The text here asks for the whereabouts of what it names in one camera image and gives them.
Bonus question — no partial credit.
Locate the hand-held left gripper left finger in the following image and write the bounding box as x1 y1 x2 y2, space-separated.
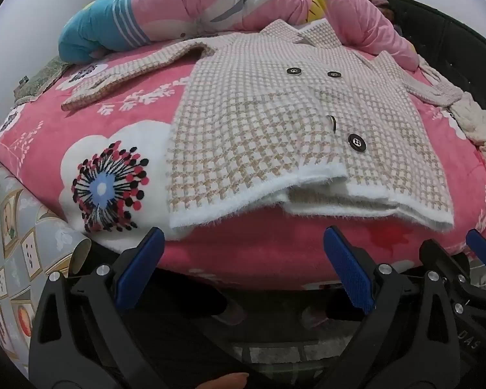
28 227 175 389

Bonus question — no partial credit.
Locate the person's left hand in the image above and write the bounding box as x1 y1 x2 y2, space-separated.
196 372 250 389

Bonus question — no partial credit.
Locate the grey patterned mat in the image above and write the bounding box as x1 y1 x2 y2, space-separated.
0 156 94 377

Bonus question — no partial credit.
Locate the pink and blue quilt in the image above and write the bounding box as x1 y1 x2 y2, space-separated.
58 0 420 71

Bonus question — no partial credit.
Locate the beige checked knit coat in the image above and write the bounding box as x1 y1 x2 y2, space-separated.
61 18 464 233

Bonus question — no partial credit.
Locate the black headboard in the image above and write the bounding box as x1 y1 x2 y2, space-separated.
383 0 486 118

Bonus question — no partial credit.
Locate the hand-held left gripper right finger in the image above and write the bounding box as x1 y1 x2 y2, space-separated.
320 226 460 389

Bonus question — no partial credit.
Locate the green patterned cloth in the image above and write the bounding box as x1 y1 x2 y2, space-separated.
12 56 71 102

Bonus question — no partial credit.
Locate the pink floral bed sheet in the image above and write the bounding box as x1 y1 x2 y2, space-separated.
0 44 486 292

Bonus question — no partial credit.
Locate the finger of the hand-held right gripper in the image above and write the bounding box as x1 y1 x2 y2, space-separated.
466 229 486 270
419 238 476 288

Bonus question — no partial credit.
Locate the cream knitted sweater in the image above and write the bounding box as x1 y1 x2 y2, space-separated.
417 57 486 167

